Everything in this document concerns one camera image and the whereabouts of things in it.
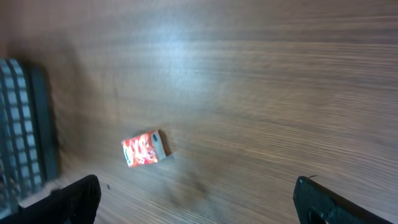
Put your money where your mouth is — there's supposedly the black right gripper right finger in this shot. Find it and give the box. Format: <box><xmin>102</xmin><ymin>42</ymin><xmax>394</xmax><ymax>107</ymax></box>
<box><xmin>293</xmin><ymin>176</ymin><xmax>392</xmax><ymax>224</ymax></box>

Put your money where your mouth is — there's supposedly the grey plastic mesh basket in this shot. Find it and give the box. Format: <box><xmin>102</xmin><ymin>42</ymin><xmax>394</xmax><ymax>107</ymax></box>
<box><xmin>1</xmin><ymin>58</ymin><xmax>58</xmax><ymax>217</ymax></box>

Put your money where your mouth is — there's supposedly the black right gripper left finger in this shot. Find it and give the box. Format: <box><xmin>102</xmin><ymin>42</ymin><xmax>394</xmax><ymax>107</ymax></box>
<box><xmin>1</xmin><ymin>174</ymin><xmax>101</xmax><ymax>224</ymax></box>

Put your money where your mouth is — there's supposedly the red small carton box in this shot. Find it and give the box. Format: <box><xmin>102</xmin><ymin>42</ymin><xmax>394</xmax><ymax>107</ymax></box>
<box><xmin>121</xmin><ymin>129</ymin><xmax>171</xmax><ymax>168</ymax></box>

